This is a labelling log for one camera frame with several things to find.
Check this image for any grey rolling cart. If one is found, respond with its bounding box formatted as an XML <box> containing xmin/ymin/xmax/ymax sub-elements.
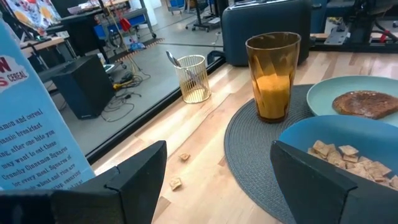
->
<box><xmin>93</xmin><ymin>0</ymin><xmax>158</xmax><ymax>47</ymax></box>

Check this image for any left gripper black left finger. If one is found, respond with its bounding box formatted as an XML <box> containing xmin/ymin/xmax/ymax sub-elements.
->
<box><xmin>74</xmin><ymin>140</ymin><xmax>168</xmax><ymax>224</ymax></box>

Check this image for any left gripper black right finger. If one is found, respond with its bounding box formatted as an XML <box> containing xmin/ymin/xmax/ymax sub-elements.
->
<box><xmin>269</xmin><ymin>140</ymin><xmax>374</xmax><ymax>224</ymax></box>

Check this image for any black toaster cord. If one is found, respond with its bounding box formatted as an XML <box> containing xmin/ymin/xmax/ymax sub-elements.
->
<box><xmin>206</xmin><ymin>50</ymin><xmax>224</xmax><ymax>65</ymax></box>

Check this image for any silver metal spoon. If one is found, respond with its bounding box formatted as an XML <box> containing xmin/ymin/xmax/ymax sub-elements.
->
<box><xmin>165</xmin><ymin>50</ymin><xmax>206</xmax><ymax>90</ymax></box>

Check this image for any brown toast slice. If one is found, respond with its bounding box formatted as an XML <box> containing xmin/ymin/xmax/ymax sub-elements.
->
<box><xmin>331</xmin><ymin>90</ymin><xmax>398</xmax><ymax>121</ymax></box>

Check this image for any orange juice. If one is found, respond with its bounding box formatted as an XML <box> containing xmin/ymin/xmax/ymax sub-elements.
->
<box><xmin>254</xmin><ymin>74</ymin><xmax>292</xmax><ymax>121</ymax></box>

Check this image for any floral patterned cloth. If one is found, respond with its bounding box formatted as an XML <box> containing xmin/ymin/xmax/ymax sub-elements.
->
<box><xmin>6</xmin><ymin>0</ymin><xmax>62</xmax><ymax>35</ymax></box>

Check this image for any black floor cable tangle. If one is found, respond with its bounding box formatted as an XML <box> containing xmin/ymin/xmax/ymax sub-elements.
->
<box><xmin>101</xmin><ymin>71</ymin><xmax>152</xmax><ymax>122</ymax></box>

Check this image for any amber faceted tumbler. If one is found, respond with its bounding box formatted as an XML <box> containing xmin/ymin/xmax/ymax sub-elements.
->
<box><xmin>244</xmin><ymin>31</ymin><xmax>302</xmax><ymax>124</ymax></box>

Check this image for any blue plastic bowl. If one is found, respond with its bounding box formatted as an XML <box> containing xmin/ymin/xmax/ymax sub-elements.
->
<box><xmin>278</xmin><ymin>114</ymin><xmax>398</xmax><ymax>192</ymax></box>

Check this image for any black two-slot toaster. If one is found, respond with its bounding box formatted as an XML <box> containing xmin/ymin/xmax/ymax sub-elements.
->
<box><xmin>221</xmin><ymin>0</ymin><xmax>313</xmax><ymax>67</ymax></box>

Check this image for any black floor box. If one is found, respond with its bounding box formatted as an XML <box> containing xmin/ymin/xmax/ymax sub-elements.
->
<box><xmin>51</xmin><ymin>55</ymin><xmax>116</xmax><ymax>120</ymax></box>

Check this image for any cinnamon cereal squares heap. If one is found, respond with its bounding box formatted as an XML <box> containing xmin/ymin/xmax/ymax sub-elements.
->
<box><xmin>307</xmin><ymin>139</ymin><xmax>398</xmax><ymax>191</ymax></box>

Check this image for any blue cinnamon cereal box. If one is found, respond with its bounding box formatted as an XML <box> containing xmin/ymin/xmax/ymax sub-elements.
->
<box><xmin>0</xmin><ymin>18</ymin><xmax>96</xmax><ymax>191</ymax></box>

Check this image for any gold wire utensil holder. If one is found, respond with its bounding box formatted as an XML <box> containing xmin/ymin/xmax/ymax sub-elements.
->
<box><xmin>173</xmin><ymin>55</ymin><xmax>212</xmax><ymax>105</ymax></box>

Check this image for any grey round woven placemat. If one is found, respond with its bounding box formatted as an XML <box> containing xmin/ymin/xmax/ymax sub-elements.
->
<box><xmin>223</xmin><ymin>83</ymin><xmax>315</xmax><ymax>224</ymax></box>

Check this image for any small red object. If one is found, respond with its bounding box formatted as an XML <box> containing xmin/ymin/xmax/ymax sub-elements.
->
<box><xmin>119</xmin><ymin>17</ymin><xmax>132</xmax><ymax>32</ymax></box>

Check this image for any pale green plate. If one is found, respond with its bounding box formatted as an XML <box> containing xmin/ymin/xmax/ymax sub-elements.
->
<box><xmin>306</xmin><ymin>75</ymin><xmax>398</xmax><ymax>128</ymax></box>

